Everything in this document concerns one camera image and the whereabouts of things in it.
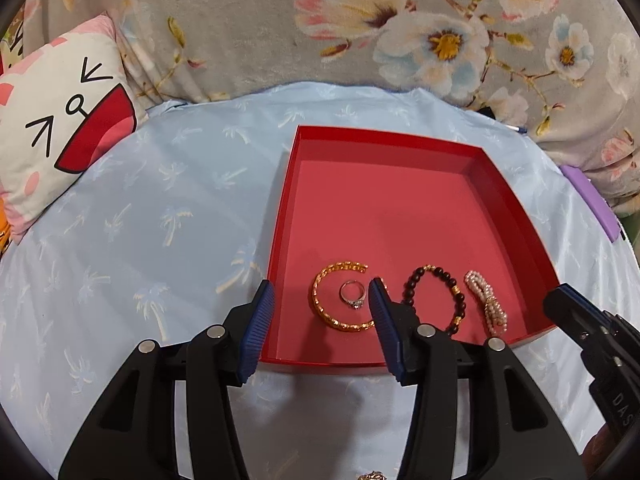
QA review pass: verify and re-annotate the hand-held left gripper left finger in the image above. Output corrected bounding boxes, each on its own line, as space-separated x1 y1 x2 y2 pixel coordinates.
59 280 276 480

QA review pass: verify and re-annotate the cartoon face pillow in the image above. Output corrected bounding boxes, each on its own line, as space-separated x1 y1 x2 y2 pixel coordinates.
0 14 138 242

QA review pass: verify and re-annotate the pearl bracelet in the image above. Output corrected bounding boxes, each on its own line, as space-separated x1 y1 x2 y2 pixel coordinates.
464 270 509 334

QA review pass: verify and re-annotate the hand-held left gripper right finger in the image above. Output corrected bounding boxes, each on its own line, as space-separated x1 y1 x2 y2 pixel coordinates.
368 277 586 480

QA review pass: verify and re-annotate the light blue palm-print sheet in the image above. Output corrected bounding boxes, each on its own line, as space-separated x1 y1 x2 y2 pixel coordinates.
0 80 627 480

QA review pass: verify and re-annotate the silver gemstone ring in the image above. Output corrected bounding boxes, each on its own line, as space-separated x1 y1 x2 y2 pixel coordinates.
340 280 369 311

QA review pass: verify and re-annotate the dark wooden bead bracelet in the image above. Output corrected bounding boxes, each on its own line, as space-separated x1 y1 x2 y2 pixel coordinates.
401 264 469 337

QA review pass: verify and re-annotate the grey floral blanket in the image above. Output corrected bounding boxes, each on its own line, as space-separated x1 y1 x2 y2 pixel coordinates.
22 0 640 217

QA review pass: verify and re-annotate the gold open bangle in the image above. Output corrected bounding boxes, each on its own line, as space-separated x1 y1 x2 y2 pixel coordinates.
312 261 387 331

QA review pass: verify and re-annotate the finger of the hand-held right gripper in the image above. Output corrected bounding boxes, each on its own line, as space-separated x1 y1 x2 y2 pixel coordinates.
543 283 609 349

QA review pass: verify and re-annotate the colourful cartoon printed blanket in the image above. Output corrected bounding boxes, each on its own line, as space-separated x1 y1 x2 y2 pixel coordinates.
0 7 31 257

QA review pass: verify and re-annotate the purple flat object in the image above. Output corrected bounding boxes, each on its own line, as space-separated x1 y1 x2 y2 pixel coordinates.
560 164 624 244

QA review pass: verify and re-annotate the red cardboard box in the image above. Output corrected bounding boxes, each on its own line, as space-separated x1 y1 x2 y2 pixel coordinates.
259 125 560 375

